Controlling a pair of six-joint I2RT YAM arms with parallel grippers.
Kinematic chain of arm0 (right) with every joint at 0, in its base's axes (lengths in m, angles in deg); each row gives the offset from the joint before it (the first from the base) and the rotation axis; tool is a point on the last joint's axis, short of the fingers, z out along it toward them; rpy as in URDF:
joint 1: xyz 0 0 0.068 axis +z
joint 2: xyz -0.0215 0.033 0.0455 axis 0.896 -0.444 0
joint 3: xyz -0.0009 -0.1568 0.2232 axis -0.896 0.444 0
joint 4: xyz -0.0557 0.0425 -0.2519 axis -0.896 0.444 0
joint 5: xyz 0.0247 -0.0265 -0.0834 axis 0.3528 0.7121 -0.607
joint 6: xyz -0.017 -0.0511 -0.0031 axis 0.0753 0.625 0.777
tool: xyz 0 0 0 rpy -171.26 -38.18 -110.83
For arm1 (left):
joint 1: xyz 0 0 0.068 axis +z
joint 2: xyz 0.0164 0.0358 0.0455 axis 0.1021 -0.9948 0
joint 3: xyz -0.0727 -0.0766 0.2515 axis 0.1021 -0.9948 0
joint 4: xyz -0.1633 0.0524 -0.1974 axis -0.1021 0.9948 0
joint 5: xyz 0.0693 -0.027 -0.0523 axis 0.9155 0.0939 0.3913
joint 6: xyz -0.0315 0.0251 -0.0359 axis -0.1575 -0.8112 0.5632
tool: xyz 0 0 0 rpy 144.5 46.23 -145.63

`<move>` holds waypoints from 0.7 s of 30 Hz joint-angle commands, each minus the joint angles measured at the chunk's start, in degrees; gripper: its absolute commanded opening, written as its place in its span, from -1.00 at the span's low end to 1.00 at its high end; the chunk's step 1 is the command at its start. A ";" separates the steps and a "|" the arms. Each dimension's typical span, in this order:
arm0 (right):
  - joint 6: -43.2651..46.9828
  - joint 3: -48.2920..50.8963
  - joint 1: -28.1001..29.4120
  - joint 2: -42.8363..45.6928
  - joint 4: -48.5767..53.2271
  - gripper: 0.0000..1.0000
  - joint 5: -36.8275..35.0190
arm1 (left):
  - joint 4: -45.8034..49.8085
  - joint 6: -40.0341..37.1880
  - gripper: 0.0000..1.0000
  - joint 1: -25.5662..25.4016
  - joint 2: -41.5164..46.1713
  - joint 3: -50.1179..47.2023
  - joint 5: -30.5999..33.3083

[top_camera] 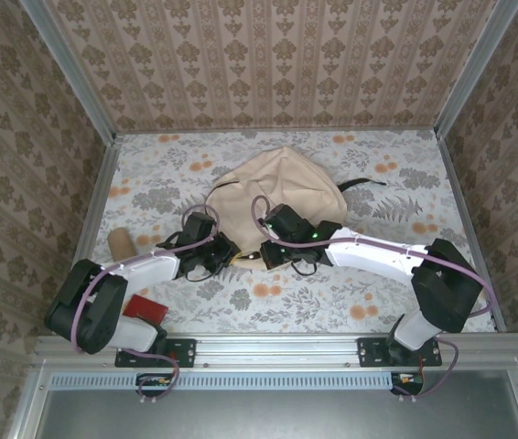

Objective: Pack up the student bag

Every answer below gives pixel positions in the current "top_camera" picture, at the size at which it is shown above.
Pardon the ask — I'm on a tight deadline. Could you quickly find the beige fabric backpack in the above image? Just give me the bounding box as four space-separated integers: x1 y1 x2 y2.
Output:
204 146 388 273

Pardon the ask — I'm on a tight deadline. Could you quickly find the brown cardboard tube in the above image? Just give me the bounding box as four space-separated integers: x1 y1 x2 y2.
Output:
106 227 137 258

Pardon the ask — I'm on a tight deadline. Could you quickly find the red case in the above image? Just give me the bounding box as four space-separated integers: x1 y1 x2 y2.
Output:
124 294 169 324

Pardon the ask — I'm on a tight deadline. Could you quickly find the floral tablecloth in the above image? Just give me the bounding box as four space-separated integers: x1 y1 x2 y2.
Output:
71 130 498 335

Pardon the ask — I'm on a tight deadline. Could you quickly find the grey metal sheet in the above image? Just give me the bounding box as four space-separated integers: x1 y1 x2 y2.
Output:
34 388 518 439

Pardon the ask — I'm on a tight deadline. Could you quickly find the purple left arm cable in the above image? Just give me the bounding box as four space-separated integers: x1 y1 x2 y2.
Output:
70 205 221 404

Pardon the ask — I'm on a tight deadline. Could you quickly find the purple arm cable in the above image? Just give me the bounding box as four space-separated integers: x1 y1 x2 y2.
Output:
70 205 221 404
252 195 501 403

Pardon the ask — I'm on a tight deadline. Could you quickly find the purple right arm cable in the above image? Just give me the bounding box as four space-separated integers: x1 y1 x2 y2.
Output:
252 195 501 403

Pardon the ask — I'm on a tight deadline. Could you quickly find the thin aluminium rail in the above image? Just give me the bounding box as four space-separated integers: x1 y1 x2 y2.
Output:
115 125 441 136

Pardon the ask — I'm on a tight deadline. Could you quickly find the long aluminium frame rail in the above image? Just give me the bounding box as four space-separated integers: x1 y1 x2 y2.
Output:
34 333 518 367

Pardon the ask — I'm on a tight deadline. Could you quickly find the aluminium side rail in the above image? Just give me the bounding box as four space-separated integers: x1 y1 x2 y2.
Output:
51 134 123 337
436 134 508 335

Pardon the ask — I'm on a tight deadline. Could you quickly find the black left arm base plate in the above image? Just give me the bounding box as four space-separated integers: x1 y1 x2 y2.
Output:
114 338 198 369

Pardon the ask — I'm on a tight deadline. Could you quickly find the grey slotted cable duct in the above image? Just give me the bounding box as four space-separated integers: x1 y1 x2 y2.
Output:
50 370 397 391

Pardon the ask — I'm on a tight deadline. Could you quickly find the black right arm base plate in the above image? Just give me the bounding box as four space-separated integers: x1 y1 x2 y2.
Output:
357 337 443 369

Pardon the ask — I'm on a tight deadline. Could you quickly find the aluminium corner post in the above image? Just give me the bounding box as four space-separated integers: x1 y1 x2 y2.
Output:
435 0 518 141
19 0 118 143

